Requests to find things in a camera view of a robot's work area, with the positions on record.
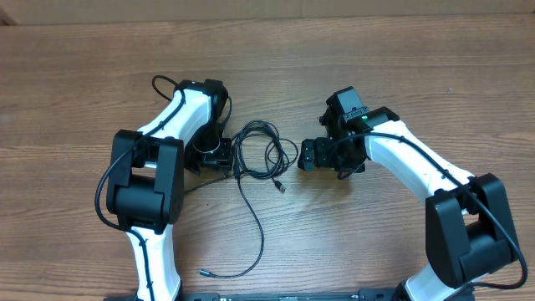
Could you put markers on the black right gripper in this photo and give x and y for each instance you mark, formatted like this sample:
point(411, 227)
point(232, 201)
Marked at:
point(317, 152)

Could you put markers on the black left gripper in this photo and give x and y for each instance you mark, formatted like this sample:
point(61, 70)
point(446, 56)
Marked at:
point(224, 158)

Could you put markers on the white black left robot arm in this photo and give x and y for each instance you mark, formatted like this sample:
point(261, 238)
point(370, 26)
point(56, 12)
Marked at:
point(142, 191)

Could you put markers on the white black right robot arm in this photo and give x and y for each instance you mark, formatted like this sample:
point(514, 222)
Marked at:
point(470, 236)

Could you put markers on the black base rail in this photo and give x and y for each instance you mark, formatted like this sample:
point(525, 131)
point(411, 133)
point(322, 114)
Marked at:
point(292, 296)

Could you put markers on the cardboard back wall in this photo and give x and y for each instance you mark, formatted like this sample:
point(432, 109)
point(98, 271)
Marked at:
point(46, 12)

